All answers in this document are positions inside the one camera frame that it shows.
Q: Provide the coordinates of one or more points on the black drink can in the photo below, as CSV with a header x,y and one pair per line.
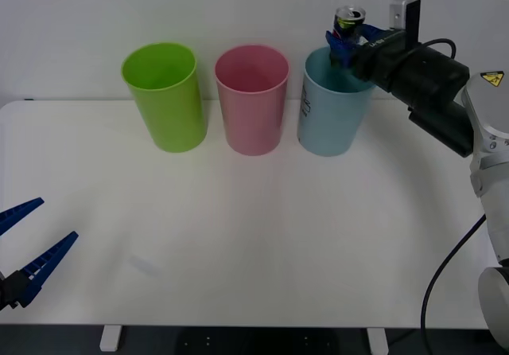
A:
x,y
349,22

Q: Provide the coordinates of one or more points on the white table leg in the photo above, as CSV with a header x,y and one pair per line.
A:
x,y
378,341
109,338

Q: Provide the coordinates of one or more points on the silver and black right arm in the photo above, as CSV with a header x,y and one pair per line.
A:
x,y
433,80

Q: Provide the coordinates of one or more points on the pink plastic bin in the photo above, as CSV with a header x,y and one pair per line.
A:
x,y
252,124

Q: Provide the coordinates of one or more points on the green plastic bin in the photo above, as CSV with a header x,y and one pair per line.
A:
x,y
171,120

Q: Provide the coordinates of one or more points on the pale blue plastic bin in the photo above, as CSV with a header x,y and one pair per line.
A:
x,y
330,124

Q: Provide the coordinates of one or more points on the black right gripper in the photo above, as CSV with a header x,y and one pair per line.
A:
x,y
381,60

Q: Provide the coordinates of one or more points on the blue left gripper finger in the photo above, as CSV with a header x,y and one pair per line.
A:
x,y
47,261
20,213

